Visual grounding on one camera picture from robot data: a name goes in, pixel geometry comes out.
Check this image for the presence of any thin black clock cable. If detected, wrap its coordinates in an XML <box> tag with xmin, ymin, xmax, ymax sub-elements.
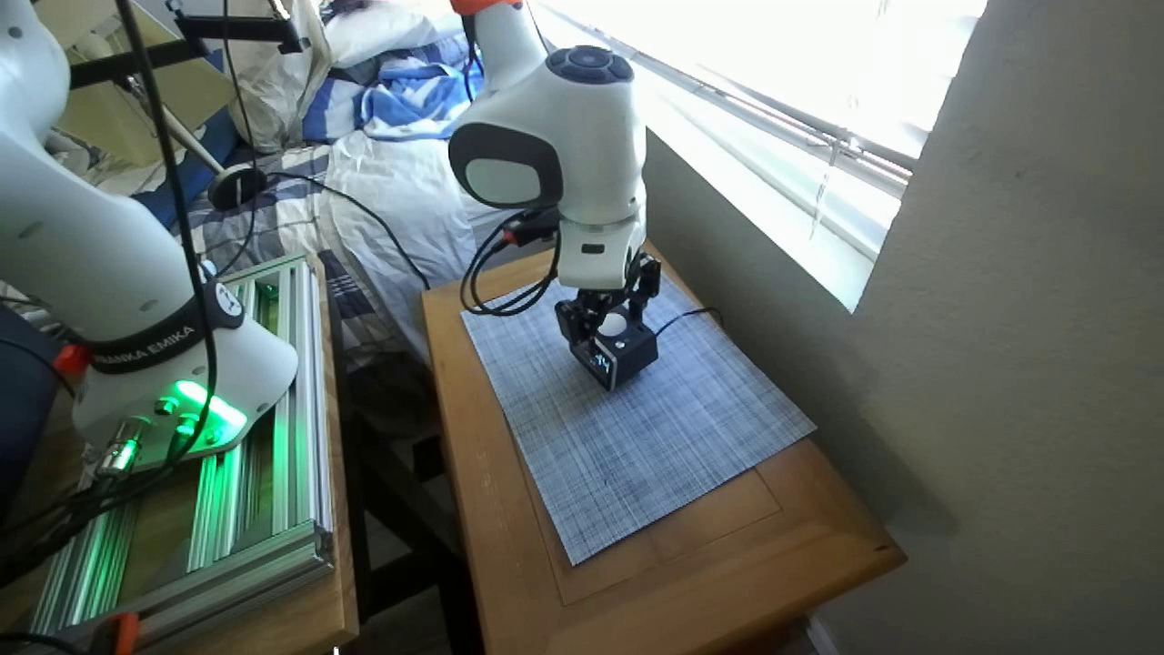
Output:
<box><xmin>649</xmin><ymin>302</ymin><xmax>716</xmax><ymax>339</ymax></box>

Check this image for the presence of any long black robot cable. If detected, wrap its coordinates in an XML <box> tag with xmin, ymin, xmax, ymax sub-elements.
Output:
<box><xmin>111</xmin><ymin>0</ymin><xmax>226</xmax><ymax>468</ymax></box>

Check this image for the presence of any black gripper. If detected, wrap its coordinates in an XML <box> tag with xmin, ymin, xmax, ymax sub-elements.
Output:
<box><xmin>552</xmin><ymin>252</ymin><xmax>666</xmax><ymax>356</ymax></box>

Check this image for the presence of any white bed sheet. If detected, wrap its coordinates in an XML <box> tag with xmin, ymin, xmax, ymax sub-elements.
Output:
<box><xmin>316</xmin><ymin>125</ymin><xmax>514</xmax><ymax>366</ymax></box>

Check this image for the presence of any black tripod stand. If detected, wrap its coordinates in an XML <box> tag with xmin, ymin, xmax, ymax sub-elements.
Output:
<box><xmin>66</xmin><ymin>7</ymin><xmax>311</xmax><ymax>211</ymax></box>

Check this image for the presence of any grey woven placemat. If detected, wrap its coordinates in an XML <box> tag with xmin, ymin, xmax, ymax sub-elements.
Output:
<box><xmin>459</xmin><ymin>273</ymin><xmax>820</xmax><ymax>571</ymax></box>

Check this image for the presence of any wooden side table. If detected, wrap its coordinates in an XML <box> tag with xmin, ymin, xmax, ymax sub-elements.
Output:
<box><xmin>420</xmin><ymin>248</ymin><xmax>911</xmax><ymax>655</ymax></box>

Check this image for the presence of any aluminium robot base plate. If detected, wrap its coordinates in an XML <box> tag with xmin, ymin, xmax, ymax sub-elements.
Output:
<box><xmin>21</xmin><ymin>252</ymin><xmax>339</xmax><ymax>643</ymax></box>

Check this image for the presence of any blue white patterned blanket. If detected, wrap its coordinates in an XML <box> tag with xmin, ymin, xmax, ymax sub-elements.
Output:
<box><xmin>142</xmin><ymin>32</ymin><xmax>488</xmax><ymax>366</ymax></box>

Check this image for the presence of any orange clamp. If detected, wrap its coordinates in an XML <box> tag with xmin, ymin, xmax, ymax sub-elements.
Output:
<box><xmin>96</xmin><ymin>607</ymin><xmax>148</xmax><ymax>655</ymax></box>

